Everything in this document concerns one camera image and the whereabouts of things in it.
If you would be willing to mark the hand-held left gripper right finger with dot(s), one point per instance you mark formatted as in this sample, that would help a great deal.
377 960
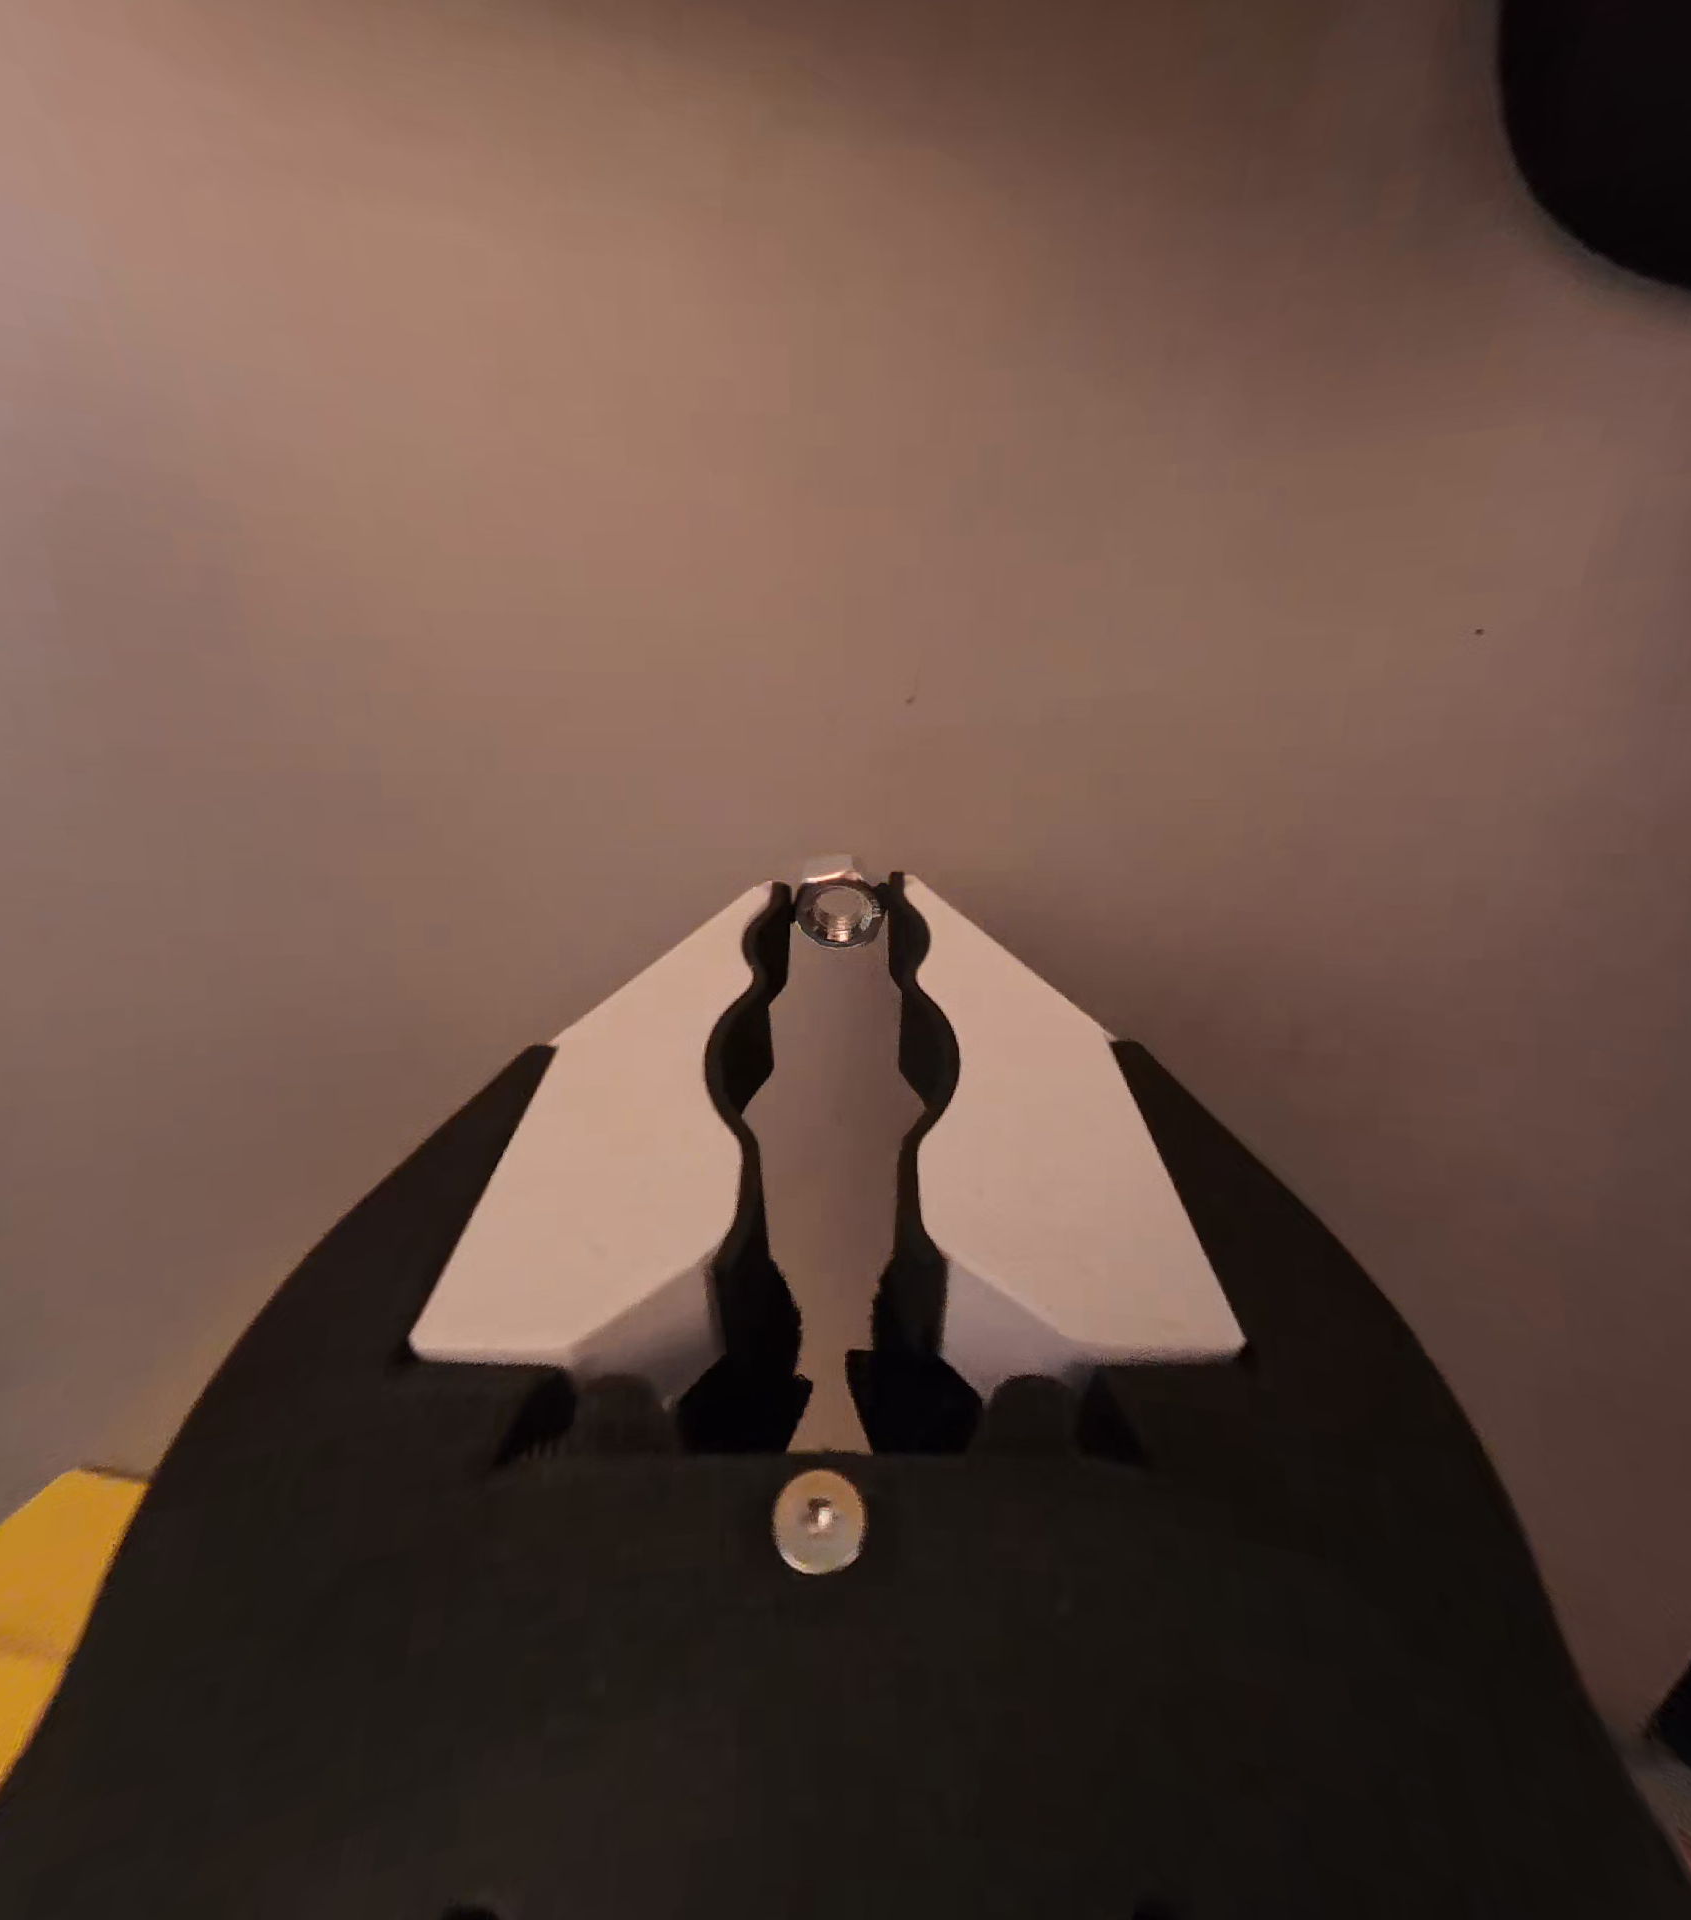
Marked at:
1072 1199

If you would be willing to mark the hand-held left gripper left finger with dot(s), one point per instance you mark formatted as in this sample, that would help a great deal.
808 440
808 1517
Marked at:
576 1199

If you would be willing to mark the steel hex bolt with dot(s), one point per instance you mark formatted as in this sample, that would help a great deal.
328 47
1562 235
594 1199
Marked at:
836 915

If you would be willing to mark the black textured pad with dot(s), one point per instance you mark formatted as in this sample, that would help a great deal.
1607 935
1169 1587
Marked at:
1668 136

